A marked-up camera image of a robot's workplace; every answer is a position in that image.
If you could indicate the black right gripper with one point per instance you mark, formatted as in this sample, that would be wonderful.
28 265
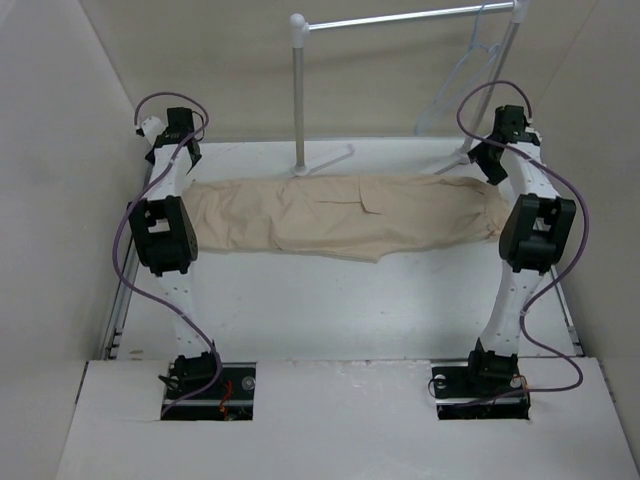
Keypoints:
478 154

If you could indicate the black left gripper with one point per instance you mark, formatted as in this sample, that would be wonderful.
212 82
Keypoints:
194 163

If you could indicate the light blue wire hanger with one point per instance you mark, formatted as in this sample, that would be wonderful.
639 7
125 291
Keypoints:
468 70

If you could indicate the beige trousers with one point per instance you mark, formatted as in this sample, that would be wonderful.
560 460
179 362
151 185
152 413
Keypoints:
361 217

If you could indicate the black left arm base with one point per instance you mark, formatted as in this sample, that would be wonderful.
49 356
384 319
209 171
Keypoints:
231 398

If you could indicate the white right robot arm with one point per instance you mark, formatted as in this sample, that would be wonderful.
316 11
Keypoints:
531 242

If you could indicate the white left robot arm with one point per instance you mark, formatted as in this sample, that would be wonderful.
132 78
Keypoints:
166 244

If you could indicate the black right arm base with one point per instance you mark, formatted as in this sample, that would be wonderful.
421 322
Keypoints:
460 396

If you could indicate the white clothes rack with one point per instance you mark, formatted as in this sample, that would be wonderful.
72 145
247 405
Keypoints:
373 68

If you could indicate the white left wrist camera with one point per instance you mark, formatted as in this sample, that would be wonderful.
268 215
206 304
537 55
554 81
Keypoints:
150 128

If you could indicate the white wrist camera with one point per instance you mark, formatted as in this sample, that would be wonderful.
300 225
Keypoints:
532 136
150 128

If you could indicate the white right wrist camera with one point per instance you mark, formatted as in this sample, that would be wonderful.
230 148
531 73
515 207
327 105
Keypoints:
532 136

